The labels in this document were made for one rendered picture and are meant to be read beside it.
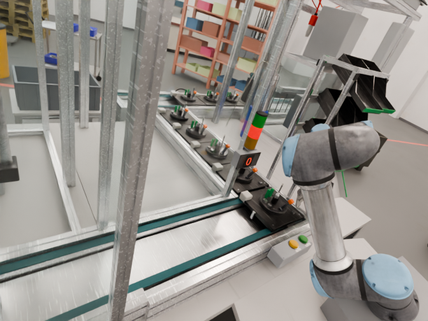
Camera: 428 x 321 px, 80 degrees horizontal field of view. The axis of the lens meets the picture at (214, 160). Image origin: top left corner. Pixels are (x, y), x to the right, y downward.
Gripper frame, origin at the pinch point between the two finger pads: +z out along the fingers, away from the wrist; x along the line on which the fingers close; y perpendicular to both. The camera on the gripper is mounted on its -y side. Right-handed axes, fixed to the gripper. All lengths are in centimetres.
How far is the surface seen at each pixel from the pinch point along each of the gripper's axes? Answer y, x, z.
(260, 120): 9.9, -33.8, -18.7
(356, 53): -483, 237, -1200
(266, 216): -23.7, -6.3, -2.1
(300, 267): -25.0, 16.7, 9.6
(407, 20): 4, 31, -207
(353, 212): -46, 52, -50
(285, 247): -16.8, 3.9, 9.1
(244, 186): -33.9, -19.9, -16.2
